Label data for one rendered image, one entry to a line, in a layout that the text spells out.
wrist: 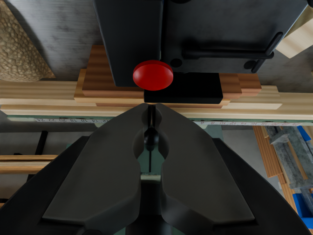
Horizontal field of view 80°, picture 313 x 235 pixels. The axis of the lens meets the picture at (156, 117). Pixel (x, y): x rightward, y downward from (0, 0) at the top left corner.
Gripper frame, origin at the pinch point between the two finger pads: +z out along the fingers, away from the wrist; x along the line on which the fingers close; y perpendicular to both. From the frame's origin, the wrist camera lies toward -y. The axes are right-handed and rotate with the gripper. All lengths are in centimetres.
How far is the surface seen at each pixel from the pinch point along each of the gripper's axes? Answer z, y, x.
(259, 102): 17.9, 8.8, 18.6
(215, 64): 4.9, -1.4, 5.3
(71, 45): 17.3, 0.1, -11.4
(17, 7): 14.6, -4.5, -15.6
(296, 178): 52, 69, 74
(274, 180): 138, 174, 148
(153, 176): 4.8, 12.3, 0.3
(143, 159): 6.3, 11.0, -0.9
